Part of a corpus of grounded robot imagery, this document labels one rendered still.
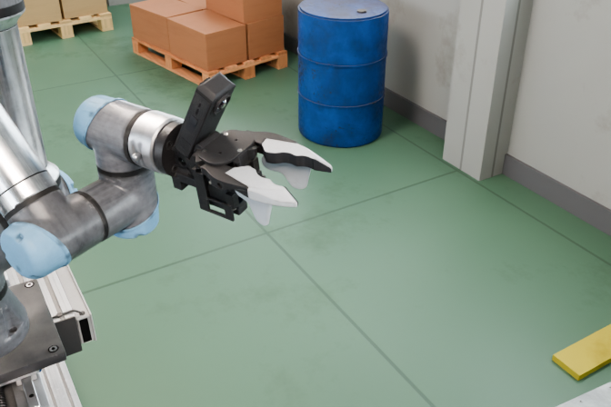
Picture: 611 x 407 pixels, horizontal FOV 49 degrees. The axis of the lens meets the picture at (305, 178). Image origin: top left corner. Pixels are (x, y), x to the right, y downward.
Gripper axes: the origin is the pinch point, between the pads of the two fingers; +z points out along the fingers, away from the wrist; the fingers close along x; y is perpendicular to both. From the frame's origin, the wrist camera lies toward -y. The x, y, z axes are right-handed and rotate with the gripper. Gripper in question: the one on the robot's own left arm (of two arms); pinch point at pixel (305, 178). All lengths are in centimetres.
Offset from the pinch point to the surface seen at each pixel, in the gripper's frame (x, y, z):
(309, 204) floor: -168, 170, -123
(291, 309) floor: -98, 161, -85
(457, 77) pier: -257, 131, -82
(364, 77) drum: -245, 137, -133
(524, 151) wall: -253, 163, -41
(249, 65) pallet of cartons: -291, 178, -255
